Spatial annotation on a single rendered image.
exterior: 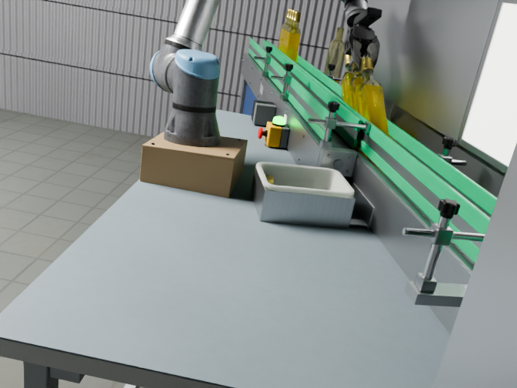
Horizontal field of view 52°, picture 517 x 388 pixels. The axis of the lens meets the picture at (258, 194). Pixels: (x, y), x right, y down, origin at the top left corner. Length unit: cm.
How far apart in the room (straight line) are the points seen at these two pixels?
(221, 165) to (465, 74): 63
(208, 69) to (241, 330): 73
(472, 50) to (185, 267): 84
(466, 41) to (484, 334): 92
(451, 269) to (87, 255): 66
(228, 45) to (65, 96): 139
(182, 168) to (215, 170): 8
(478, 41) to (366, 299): 67
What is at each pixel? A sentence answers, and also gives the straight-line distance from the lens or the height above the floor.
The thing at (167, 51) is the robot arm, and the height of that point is 105.
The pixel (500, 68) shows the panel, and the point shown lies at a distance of 129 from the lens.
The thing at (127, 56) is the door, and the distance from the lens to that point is 431.
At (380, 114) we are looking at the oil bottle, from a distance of 154.
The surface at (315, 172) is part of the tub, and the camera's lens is 141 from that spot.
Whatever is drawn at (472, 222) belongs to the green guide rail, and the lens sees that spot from 99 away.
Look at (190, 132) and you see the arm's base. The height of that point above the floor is 88.
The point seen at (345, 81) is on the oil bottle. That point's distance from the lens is 174.
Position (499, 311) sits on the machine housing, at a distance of 61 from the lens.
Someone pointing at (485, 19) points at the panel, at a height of 126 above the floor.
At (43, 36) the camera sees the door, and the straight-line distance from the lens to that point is 457.
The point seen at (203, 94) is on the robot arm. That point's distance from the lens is 139.
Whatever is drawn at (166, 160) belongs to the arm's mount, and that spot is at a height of 82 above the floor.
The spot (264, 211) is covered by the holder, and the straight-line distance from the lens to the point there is 125.
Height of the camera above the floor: 127
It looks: 21 degrees down
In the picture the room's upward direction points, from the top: 9 degrees clockwise
